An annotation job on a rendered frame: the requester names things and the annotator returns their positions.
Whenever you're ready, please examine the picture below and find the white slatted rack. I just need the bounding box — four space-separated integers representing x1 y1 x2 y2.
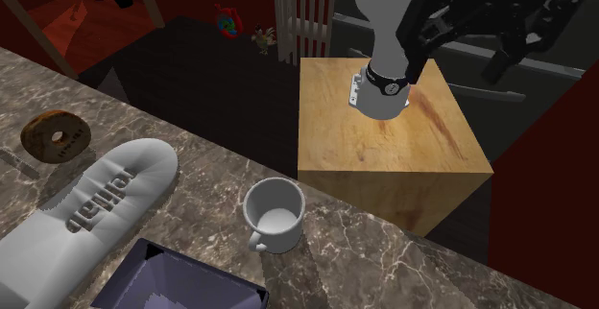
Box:
272 0 339 67

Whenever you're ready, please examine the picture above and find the white oblong embossed block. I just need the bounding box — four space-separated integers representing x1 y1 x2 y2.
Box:
0 137 180 309

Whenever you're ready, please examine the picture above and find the purple open box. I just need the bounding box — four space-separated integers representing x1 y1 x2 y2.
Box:
89 237 271 309

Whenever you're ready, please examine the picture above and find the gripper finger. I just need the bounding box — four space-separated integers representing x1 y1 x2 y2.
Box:
480 0 588 86
395 0 465 85

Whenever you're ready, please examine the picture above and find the dark wooden table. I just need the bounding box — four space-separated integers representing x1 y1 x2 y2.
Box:
77 15 301 179

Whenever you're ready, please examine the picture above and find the white mug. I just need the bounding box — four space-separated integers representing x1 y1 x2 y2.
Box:
242 177 307 255

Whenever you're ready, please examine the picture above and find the brown ring doughnut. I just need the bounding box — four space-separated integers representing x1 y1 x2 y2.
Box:
19 109 93 165

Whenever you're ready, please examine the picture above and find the chicken figure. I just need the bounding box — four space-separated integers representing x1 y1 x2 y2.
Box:
251 23 277 57

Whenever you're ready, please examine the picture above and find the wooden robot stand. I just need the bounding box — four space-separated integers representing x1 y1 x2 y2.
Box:
297 57 495 238

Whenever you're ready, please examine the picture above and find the red round toy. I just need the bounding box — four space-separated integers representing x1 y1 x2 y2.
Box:
213 2 245 40

